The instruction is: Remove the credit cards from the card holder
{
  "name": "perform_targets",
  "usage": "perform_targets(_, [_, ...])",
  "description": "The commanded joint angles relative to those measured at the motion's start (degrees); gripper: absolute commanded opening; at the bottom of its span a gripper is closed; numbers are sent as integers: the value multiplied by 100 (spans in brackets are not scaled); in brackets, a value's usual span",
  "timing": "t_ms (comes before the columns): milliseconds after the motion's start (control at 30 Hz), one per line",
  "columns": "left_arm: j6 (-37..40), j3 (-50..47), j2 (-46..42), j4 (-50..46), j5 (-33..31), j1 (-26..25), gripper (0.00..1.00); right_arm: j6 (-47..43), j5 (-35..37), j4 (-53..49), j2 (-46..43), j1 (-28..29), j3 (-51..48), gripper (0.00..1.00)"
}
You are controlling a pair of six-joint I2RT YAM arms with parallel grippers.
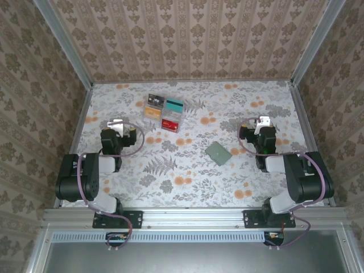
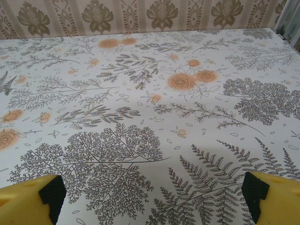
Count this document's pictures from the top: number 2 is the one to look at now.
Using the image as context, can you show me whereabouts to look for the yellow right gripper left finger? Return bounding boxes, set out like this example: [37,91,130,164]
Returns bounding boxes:
[0,174,67,225]

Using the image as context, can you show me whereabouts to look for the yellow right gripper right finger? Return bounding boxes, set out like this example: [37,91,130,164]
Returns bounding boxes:
[240,171,300,225]

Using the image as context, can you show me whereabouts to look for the aluminium frame post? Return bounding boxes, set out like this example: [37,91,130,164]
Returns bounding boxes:
[274,0,300,39]

